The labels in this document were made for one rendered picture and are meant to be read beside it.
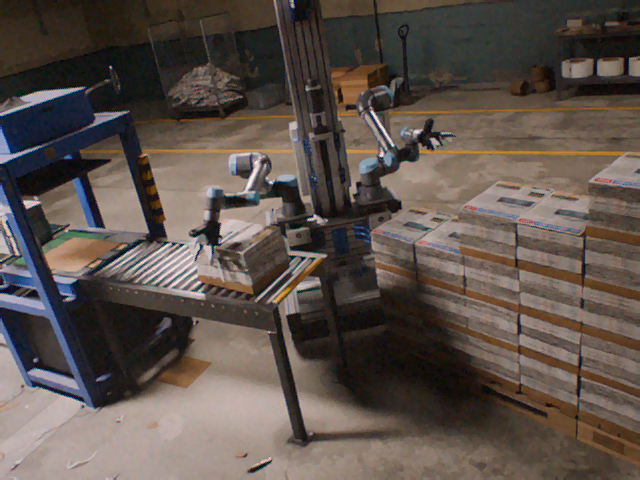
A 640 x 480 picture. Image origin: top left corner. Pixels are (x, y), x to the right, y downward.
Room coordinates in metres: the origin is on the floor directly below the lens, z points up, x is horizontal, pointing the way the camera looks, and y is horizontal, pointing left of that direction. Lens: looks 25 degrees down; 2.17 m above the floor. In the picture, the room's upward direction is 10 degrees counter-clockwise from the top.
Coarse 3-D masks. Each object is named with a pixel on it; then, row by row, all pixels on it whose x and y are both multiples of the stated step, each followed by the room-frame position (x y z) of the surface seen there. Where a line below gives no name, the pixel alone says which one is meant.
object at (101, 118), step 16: (112, 112) 3.71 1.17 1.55; (80, 128) 3.39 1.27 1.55; (96, 128) 3.40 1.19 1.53; (112, 128) 3.49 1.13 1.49; (48, 144) 3.12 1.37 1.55; (64, 144) 3.20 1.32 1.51; (80, 144) 3.28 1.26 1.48; (0, 160) 2.95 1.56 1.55; (16, 160) 2.94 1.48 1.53; (32, 160) 3.02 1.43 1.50; (48, 160) 3.09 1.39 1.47; (16, 176) 2.92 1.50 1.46
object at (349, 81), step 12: (336, 72) 9.58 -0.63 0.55; (348, 72) 9.57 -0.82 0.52; (360, 72) 9.17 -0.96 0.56; (372, 72) 9.05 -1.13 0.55; (384, 72) 9.39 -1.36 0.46; (336, 84) 9.60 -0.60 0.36; (348, 84) 9.06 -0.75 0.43; (360, 84) 8.95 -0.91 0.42; (372, 84) 9.01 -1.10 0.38; (384, 84) 9.32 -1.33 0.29; (336, 96) 9.17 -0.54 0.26; (348, 96) 9.06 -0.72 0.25; (348, 108) 9.16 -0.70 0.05
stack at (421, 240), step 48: (384, 240) 2.80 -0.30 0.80; (432, 240) 2.64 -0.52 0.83; (384, 288) 2.83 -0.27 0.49; (432, 288) 2.58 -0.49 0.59; (480, 288) 2.36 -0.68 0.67; (528, 288) 2.18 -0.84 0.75; (576, 288) 2.01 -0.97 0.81; (432, 336) 2.61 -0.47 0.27; (528, 336) 2.18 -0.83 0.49; (576, 336) 2.00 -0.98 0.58; (480, 384) 2.38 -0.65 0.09; (528, 384) 2.18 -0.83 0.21; (576, 384) 2.00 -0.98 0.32; (576, 432) 1.99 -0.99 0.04
